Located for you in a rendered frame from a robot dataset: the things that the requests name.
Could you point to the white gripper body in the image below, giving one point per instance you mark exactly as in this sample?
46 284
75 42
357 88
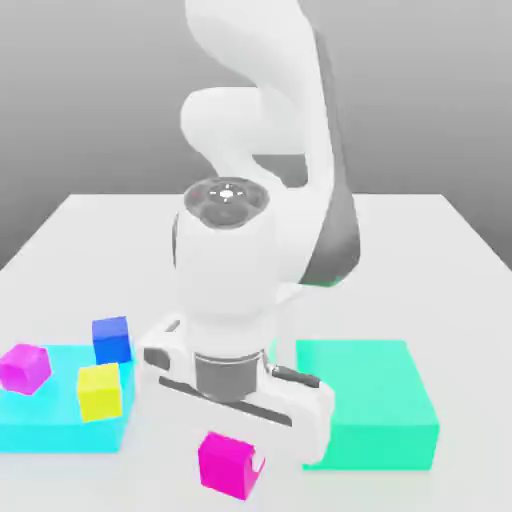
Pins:
312 416

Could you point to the small hot pink cube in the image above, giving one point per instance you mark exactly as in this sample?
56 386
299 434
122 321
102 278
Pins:
224 464

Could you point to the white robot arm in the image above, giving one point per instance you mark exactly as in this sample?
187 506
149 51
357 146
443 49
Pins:
240 260

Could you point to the small yellow cube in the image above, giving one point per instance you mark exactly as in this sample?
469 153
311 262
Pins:
100 394

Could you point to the small blue cube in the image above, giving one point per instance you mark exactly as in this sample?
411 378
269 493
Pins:
112 342

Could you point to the small magenta cube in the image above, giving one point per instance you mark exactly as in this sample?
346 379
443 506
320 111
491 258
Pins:
24 368

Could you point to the large turquoise box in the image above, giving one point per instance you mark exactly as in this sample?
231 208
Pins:
380 400

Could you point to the large cyan box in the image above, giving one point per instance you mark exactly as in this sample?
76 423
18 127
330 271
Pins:
48 424

